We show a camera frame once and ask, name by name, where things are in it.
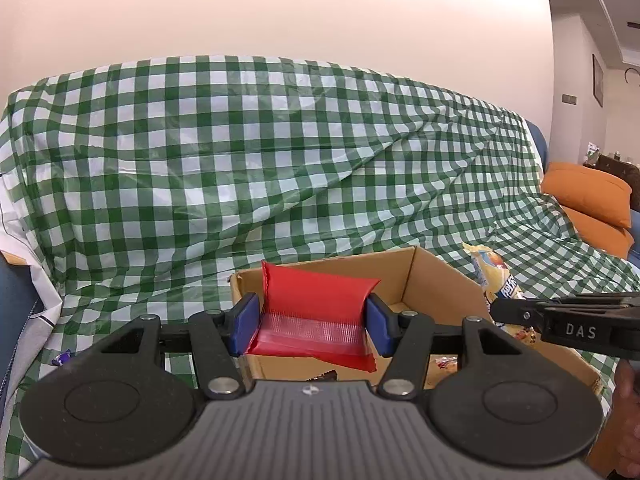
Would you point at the dark brown chocolate bar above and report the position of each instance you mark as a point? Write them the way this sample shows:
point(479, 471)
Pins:
point(328, 376)

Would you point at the green white checkered cloth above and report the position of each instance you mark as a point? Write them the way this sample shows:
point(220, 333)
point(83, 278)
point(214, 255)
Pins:
point(139, 188)

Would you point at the orange cushion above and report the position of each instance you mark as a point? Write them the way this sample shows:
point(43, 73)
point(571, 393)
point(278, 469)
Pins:
point(611, 239)
point(590, 191)

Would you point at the yellow snack packet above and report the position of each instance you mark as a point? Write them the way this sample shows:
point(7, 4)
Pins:
point(497, 282)

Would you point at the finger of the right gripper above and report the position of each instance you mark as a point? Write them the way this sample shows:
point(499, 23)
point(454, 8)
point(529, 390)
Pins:
point(599, 300)
point(520, 312)

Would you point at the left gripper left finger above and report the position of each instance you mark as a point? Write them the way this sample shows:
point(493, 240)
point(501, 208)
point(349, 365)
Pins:
point(135, 392)

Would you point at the open cardboard box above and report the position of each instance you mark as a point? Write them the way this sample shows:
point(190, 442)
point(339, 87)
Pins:
point(411, 278)

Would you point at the wall switch plate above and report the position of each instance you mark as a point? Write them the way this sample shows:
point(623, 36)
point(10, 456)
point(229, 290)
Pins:
point(568, 99)

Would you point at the purple candy wrapper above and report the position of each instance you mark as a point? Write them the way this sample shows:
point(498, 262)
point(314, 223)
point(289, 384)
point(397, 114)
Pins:
point(62, 358)

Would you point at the plain red snack packet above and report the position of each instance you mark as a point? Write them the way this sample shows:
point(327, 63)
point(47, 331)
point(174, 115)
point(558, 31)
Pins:
point(314, 315)

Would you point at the person's right hand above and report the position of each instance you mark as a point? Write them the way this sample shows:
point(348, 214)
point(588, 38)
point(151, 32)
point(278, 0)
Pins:
point(626, 409)

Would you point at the red biscuit pack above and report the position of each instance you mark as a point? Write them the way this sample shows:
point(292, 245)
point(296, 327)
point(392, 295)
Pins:
point(443, 364)

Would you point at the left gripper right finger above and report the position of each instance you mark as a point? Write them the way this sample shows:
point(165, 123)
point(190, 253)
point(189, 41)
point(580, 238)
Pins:
point(506, 405)

